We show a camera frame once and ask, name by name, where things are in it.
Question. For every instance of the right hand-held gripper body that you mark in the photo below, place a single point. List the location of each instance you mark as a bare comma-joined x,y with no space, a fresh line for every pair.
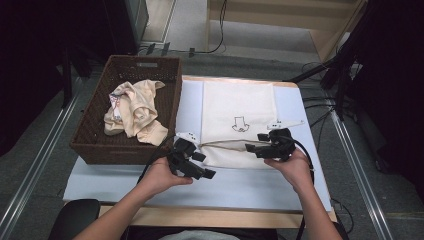
278,146

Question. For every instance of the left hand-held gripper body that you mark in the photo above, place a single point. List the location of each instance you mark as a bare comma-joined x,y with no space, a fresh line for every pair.
181,160

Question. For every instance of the white cloth bag with print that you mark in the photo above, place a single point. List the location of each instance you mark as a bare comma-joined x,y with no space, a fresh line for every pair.
233,100

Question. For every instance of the cream garment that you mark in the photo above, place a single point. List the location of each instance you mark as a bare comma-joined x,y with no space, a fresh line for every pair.
136,110

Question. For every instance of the brown wicker basket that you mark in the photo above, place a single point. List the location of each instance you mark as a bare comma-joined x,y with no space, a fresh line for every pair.
93,140

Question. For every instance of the person's left hand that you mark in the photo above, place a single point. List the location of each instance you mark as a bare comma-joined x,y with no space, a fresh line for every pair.
160,176

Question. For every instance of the person's right hand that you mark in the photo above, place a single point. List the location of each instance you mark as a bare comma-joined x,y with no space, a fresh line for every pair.
296,170

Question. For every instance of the white table cover sheet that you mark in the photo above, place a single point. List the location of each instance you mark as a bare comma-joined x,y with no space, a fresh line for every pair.
233,191

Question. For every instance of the wooden table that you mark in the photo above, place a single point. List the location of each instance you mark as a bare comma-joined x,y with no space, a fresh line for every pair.
206,217

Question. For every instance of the person's grey shirt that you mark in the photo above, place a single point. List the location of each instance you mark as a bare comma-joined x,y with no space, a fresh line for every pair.
200,236

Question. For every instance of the black metal stand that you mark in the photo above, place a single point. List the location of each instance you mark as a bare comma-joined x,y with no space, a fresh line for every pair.
341,73

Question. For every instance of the dark floor plug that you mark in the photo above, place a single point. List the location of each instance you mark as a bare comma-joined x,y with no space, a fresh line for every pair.
192,52
150,48
165,49

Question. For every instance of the black chair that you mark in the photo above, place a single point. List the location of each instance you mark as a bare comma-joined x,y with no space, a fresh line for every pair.
75,216

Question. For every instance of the wooden platform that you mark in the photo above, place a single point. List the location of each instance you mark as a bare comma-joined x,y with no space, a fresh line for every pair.
266,13

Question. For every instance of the dark cabinet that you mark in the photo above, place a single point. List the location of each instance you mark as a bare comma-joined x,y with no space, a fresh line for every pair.
130,23

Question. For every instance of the metal floor rail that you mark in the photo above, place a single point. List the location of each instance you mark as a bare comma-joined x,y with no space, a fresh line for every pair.
360,173
36,163

